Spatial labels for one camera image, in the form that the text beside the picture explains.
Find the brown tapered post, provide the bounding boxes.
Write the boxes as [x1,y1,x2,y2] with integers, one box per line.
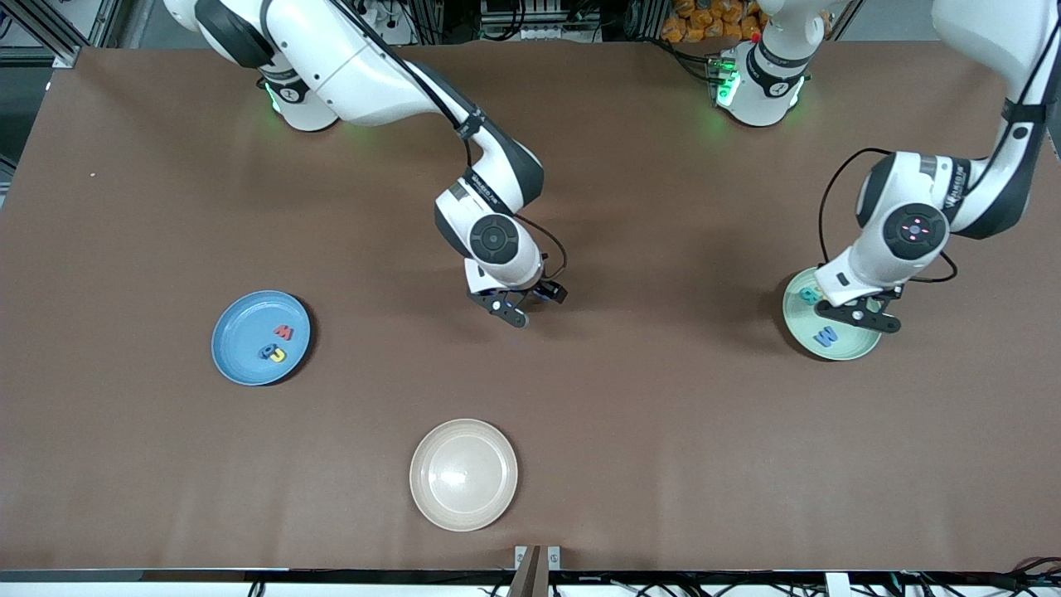
[506,545,550,597]

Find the orange bagged items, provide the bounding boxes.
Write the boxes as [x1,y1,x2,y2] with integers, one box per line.
[661,0,765,44]

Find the aluminium frame post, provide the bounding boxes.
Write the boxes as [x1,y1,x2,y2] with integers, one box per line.
[0,0,92,69]

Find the blue plate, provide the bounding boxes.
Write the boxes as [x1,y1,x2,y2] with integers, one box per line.
[211,289,312,387]

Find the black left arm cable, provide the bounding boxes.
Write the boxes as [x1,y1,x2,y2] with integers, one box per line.
[817,148,958,283]

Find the green plate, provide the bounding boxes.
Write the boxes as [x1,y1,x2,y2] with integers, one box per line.
[782,265,885,362]

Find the brown table cover sheet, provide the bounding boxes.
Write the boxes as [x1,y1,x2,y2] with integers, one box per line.
[0,37,1061,573]

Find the beige plate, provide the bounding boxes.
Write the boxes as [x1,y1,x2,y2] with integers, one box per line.
[409,418,520,533]

